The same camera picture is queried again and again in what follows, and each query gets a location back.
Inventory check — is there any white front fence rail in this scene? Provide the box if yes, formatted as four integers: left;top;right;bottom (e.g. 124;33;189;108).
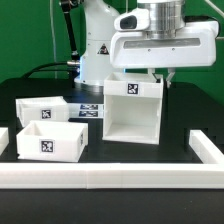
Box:
0;163;224;189

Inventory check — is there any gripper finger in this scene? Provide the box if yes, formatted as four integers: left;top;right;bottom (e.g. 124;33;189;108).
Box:
166;68;176;88
147;68;159;82

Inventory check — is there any white marker sheet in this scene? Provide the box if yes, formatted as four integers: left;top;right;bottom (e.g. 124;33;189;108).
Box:
69;103;104;119

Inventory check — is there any white front drawer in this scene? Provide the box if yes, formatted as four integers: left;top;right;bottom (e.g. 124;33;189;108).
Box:
16;121;88;162

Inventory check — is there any white drawer cabinet box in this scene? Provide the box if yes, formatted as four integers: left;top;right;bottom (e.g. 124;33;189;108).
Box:
103;73;164;145

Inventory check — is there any white drawer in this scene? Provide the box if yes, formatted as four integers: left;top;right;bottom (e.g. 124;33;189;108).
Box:
16;96;69;127
16;121;88;162

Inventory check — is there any white right fence rail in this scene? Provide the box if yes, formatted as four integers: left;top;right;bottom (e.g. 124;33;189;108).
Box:
189;130;224;165

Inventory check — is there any white fence rail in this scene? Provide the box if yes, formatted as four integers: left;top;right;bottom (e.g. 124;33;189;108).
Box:
189;130;224;165
0;127;9;155
0;163;224;189

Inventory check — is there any black camera pole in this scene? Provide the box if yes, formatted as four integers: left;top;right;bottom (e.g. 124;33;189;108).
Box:
59;0;80;60

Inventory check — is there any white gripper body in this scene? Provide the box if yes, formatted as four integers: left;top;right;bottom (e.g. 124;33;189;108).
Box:
110;7;220;69

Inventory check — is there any white left fence rail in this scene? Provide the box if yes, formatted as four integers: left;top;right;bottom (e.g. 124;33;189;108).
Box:
0;127;9;155

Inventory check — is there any black cable bundle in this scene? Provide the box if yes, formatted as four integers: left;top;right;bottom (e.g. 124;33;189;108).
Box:
21;61;82;80

